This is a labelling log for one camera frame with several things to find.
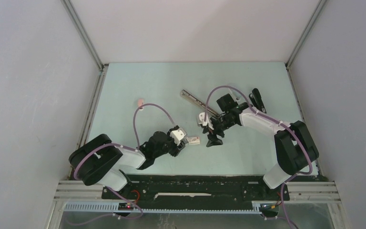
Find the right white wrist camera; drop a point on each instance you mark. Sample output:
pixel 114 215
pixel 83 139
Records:
pixel 205 123

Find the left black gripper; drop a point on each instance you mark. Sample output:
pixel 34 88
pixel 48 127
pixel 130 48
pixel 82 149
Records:
pixel 176 149

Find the light blue stapler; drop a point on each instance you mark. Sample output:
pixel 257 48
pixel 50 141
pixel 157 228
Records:
pixel 234 95

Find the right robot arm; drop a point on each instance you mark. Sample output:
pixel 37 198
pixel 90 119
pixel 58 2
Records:
pixel 293 145

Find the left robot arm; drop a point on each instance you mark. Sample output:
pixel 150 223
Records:
pixel 100 160

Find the pink stapler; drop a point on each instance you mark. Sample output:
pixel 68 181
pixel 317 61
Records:
pixel 140 103

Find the white staple box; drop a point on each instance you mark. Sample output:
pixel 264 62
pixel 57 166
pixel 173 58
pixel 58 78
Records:
pixel 193 140

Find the beige black long stapler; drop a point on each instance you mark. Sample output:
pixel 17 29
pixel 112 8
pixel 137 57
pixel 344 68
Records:
pixel 195 101

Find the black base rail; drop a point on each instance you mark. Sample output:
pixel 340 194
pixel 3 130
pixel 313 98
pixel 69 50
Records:
pixel 213 193

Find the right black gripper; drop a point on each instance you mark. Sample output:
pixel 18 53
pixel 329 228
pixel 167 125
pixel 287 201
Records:
pixel 213 140

